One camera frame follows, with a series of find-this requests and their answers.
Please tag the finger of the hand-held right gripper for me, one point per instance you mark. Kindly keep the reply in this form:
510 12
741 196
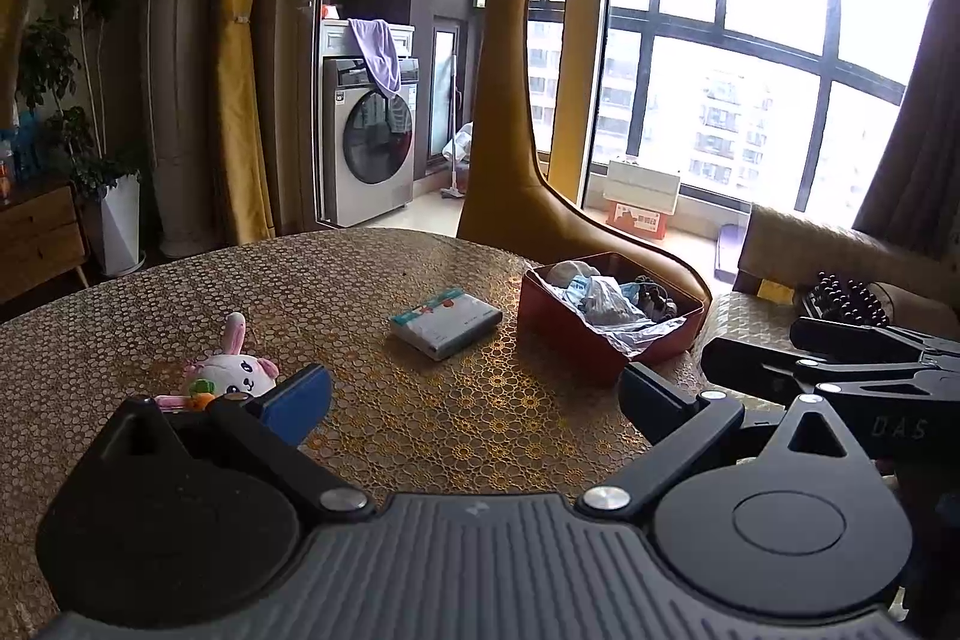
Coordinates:
750 370
862 336

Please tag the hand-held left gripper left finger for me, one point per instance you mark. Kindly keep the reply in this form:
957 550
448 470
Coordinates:
296 411

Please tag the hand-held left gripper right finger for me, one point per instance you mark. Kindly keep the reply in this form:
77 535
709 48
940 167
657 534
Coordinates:
652 400

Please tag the white rabbit plush toy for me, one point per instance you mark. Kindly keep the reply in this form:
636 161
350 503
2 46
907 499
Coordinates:
229 370

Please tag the large clear plastic bag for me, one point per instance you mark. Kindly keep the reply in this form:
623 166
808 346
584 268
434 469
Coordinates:
622 325

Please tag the red box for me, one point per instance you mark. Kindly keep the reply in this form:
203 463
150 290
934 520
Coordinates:
555 332

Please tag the black beaded cushion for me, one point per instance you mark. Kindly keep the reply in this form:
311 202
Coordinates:
844 299

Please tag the beige covered chair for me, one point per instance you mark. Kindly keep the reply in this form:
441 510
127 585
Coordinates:
810 242

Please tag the green white tissue pack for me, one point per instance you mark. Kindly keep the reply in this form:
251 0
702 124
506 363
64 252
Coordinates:
442 325

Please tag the orange cardboard box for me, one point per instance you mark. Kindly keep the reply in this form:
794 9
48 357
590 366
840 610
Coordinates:
637 221

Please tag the brown curtain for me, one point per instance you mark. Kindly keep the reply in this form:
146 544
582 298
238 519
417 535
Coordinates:
922 123

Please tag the white planter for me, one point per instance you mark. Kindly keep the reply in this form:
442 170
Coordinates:
120 227

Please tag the white washing machine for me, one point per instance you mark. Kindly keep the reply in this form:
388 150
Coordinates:
367 160

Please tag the yellow giraffe statue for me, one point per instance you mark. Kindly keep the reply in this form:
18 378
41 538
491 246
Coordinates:
502 160

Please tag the wooden drawer cabinet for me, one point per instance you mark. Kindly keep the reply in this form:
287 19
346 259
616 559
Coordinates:
37 242

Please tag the white bag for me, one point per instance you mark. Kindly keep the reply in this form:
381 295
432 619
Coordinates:
459 145

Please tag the tall white air conditioner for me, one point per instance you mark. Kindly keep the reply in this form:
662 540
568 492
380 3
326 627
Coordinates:
187 85

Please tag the large window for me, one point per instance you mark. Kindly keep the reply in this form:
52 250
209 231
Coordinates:
735 10

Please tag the yellow window curtain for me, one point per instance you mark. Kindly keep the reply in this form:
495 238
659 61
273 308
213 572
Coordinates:
581 48

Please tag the purple cloth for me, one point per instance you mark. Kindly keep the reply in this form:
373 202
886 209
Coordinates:
379 51

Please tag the white dryer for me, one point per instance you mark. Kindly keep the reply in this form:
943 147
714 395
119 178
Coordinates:
336 39

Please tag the blue bottles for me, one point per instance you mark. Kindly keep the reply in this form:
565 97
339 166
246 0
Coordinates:
19 149

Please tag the green potted plant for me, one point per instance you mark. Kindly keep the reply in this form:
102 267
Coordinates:
75 48

